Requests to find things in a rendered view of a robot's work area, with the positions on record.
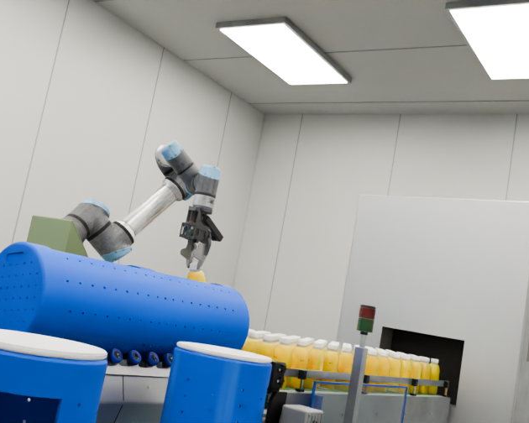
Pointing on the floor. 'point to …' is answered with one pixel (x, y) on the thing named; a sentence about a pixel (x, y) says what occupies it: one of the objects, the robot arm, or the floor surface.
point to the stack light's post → (355, 385)
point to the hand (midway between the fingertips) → (195, 265)
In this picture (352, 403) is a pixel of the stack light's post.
